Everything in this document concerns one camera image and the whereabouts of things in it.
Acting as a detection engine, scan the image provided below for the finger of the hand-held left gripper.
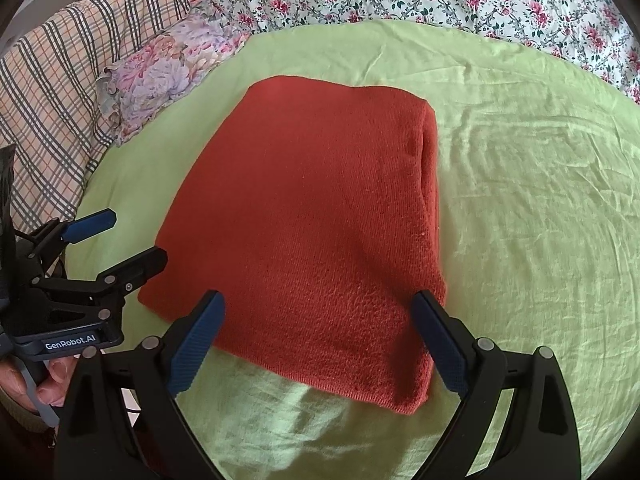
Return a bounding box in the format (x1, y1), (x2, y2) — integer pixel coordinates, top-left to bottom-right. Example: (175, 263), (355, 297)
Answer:
(82, 246), (169, 319)
(30, 209), (118, 261)

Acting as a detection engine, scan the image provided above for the plaid blanket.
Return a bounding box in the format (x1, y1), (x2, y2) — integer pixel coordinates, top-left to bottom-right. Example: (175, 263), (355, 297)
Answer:
(0, 0), (211, 233)

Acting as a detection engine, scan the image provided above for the light green sheet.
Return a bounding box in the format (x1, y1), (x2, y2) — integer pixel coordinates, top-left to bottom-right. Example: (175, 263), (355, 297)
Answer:
(60, 20), (640, 480)

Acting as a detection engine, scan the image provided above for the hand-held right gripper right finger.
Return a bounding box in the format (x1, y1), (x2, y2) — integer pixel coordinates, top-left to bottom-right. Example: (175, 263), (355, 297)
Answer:
(410, 289), (583, 480)

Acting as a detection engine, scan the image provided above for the person's left forearm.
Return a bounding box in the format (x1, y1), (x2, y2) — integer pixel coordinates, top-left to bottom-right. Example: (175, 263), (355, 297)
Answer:
(0, 397), (53, 461)

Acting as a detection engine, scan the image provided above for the person's left hand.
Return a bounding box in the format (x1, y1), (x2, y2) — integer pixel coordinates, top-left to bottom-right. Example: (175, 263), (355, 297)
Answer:
(0, 356), (77, 415)

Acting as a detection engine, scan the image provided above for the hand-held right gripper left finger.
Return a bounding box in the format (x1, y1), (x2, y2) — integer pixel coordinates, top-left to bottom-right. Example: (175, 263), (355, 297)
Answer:
(52, 289), (226, 480)

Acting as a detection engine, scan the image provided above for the pastel floral pillow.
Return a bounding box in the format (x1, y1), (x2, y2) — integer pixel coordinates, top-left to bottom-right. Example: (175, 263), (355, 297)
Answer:
(95, 5), (251, 148)

